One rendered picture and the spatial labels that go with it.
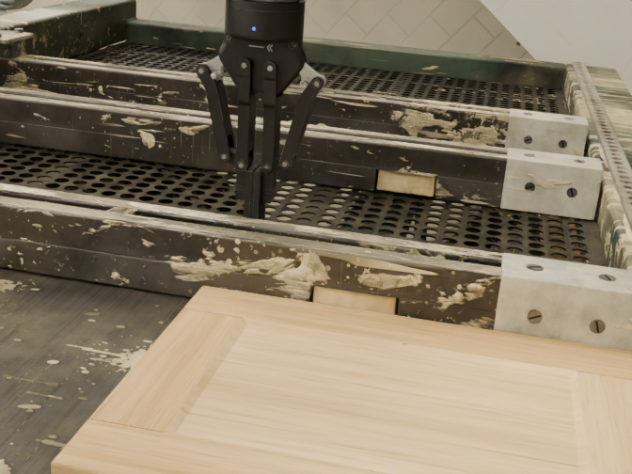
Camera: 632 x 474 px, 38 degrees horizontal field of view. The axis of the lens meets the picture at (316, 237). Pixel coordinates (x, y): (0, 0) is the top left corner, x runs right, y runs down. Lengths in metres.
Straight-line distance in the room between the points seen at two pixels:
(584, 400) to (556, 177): 0.54
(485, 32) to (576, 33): 1.58
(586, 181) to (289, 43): 0.53
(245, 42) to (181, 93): 0.74
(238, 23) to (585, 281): 0.39
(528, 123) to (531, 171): 0.28
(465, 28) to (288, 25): 5.25
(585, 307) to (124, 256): 0.44
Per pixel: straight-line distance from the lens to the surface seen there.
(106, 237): 0.92
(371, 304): 0.87
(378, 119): 1.54
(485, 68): 2.25
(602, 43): 4.58
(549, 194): 1.26
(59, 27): 2.12
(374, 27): 6.23
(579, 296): 0.85
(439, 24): 6.12
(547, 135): 1.53
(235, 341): 0.79
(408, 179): 1.27
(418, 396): 0.74
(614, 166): 1.35
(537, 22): 4.58
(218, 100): 0.90
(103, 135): 1.37
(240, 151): 0.91
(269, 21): 0.85
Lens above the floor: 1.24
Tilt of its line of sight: 5 degrees down
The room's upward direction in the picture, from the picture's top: 45 degrees counter-clockwise
